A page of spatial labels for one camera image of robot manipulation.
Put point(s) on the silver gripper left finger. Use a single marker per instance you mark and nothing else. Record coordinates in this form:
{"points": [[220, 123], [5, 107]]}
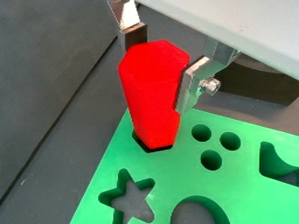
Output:
{"points": [[131, 30]]}

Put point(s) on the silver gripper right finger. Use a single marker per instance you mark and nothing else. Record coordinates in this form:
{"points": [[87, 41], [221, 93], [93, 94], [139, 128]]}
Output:
{"points": [[197, 79]]}

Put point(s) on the red hexagon prism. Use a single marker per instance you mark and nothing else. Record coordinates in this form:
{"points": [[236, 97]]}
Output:
{"points": [[149, 72]]}

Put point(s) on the green shape sorter block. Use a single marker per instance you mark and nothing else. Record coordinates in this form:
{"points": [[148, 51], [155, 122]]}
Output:
{"points": [[235, 167]]}

